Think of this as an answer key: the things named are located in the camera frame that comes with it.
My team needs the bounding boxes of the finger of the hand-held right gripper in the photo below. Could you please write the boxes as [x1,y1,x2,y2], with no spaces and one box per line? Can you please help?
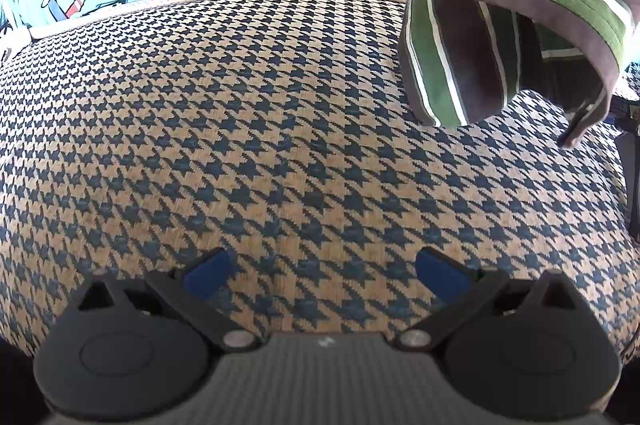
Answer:
[617,131,640,226]

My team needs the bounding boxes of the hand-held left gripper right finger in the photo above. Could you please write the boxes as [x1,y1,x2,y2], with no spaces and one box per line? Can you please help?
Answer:
[397,247,581,352]

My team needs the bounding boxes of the green brown striped t-shirt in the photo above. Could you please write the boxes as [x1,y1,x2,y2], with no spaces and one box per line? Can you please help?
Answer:
[362,0,640,151]

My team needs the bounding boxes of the houndstooth sofa cover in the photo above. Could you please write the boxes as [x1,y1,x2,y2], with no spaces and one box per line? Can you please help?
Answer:
[0,0,640,376]

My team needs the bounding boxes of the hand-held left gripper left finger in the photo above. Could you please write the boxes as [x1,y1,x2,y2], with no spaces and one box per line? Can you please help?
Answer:
[75,247,261,353]

